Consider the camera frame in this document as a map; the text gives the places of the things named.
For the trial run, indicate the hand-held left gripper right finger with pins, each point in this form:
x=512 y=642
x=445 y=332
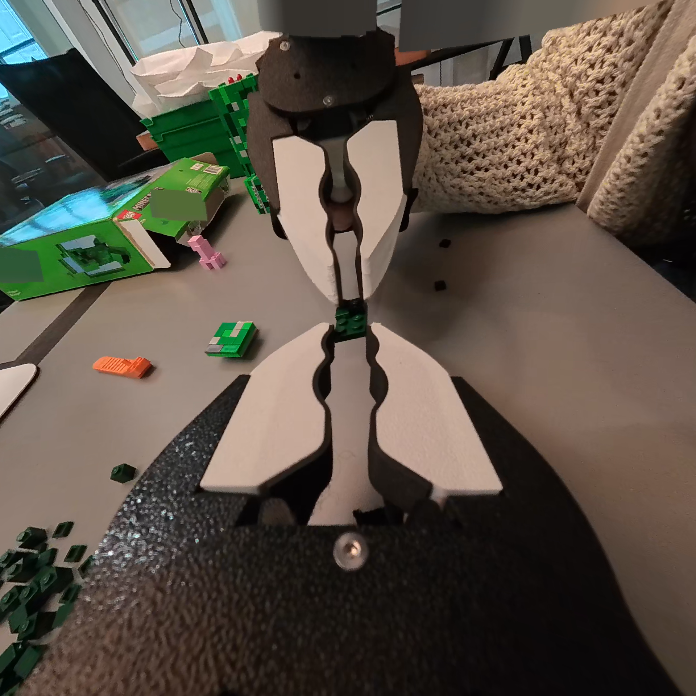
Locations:
x=429 y=429

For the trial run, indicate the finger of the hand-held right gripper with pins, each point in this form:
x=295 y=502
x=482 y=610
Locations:
x=299 y=206
x=383 y=206

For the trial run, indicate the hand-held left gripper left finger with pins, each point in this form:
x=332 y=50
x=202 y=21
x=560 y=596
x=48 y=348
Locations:
x=272 y=424

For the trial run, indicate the dark green lego plate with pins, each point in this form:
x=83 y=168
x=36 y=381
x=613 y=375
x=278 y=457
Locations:
x=348 y=326

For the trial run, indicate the person's right forearm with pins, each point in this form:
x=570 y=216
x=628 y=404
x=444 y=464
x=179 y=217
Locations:
x=516 y=136

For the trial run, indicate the green tiled lego assembly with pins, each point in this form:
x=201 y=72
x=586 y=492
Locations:
x=231 y=338

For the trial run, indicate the green lego creeper figure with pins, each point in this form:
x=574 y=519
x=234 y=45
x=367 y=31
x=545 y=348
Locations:
x=234 y=114

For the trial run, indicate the pink lego pig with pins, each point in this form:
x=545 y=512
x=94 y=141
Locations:
x=209 y=255

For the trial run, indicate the single dark green lego brick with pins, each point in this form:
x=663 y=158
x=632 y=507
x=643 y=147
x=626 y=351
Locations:
x=123 y=473

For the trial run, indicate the green lego box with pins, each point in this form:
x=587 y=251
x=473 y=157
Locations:
x=138 y=247

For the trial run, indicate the white crumpled paper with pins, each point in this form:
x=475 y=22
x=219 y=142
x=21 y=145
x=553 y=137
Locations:
x=190 y=65

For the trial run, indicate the green plastic bin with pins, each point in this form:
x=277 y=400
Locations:
x=185 y=130

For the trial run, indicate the background wooden table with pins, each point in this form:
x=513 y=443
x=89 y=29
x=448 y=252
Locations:
x=147 y=142

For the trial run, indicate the orange brick separator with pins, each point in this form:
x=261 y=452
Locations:
x=117 y=366

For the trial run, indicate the black chair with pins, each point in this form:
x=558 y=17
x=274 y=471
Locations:
x=70 y=109

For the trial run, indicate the white stand base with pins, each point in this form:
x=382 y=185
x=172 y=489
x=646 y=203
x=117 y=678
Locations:
x=13 y=389

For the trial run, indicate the cream knit sweater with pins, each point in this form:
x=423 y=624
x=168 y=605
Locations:
x=647 y=163

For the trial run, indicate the pile of dark green pieces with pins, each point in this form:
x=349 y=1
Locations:
x=32 y=592

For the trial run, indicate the window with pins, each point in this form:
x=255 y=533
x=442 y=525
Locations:
x=16 y=32

